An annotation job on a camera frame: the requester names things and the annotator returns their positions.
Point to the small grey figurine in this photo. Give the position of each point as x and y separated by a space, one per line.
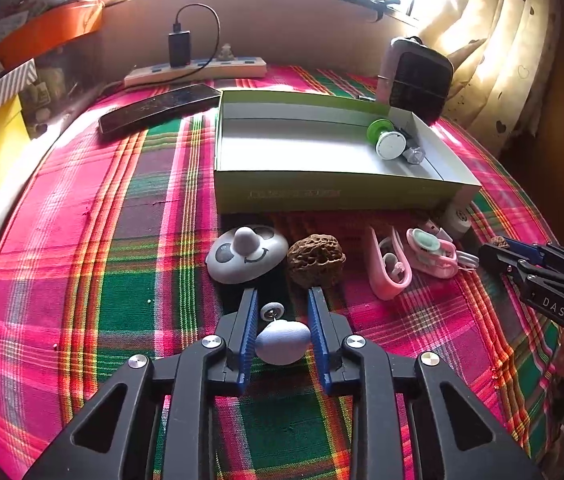
225 53

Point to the grey smiley face toy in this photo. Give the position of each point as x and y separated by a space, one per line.
242 260

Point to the green cardboard box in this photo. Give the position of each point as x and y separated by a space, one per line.
307 180

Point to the white round container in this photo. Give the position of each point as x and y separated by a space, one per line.
458 220

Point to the small black pink heater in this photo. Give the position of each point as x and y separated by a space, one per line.
412 80

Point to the small white wheel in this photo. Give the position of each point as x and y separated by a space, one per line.
272 311

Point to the green and white spool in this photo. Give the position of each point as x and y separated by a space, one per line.
389 144

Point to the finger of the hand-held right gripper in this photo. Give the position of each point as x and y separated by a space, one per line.
527 252
509 262

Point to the cream heart print curtain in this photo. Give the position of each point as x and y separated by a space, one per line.
502 35

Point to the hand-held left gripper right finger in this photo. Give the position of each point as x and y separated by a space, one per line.
316 330

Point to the large brown walnut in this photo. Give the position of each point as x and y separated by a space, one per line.
317 260

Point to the black window clip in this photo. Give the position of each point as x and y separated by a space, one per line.
381 10

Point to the silver metal bolt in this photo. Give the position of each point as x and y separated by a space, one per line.
414 155

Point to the small black item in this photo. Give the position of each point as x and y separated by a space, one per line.
366 96

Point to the pink case with green button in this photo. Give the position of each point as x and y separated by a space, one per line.
427 250

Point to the black charger adapter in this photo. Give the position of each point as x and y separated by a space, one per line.
179 49

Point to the orange tray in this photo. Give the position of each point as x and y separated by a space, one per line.
47 35

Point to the white power strip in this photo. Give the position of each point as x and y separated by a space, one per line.
222 69

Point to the black smartphone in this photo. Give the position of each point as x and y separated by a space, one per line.
162 107

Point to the grey egg-shaped ball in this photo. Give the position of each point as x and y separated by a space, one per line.
282 344

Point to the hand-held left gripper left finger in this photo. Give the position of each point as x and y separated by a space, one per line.
250 330

